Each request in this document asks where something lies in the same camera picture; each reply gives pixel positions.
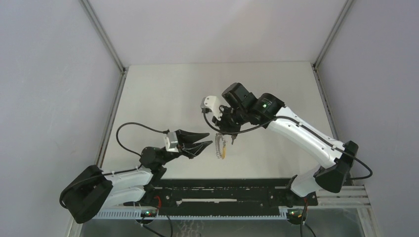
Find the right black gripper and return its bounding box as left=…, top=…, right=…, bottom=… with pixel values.
left=213, top=104, right=249, bottom=137

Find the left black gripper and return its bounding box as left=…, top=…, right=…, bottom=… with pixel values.
left=158, top=129, right=211, bottom=166

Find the key with green tag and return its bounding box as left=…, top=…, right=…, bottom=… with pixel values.
left=231, top=135, right=237, bottom=145

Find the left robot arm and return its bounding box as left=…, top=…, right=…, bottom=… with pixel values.
left=59, top=129, right=212, bottom=224

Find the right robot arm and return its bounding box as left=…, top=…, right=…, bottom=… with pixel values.
left=201, top=82, right=359, bottom=205

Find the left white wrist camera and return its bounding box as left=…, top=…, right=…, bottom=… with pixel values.
left=164, top=132, right=179, bottom=153

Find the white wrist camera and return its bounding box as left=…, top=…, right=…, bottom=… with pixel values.
left=164, top=132, right=179, bottom=153
left=200, top=96, right=222, bottom=121

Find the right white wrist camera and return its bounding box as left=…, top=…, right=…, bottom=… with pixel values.
left=200, top=96, right=222, bottom=121

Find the left black camera cable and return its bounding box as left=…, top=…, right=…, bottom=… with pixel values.
left=59, top=122, right=169, bottom=208

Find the black camera cable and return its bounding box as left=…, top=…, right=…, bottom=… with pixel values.
left=203, top=111, right=374, bottom=181
left=59, top=122, right=169, bottom=208

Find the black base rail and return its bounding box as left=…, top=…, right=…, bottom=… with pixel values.
left=124, top=178, right=318, bottom=218

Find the left aluminium frame post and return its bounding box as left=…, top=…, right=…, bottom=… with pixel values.
left=79, top=0, right=126, bottom=168

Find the aluminium frame post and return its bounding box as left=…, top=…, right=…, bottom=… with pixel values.
left=79, top=0, right=126, bottom=168
left=311, top=0, right=357, bottom=139

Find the right aluminium frame post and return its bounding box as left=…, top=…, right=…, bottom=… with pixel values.
left=311, top=0, right=357, bottom=139

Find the right black camera cable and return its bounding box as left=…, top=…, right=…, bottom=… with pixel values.
left=203, top=111, right=374, bottom=181

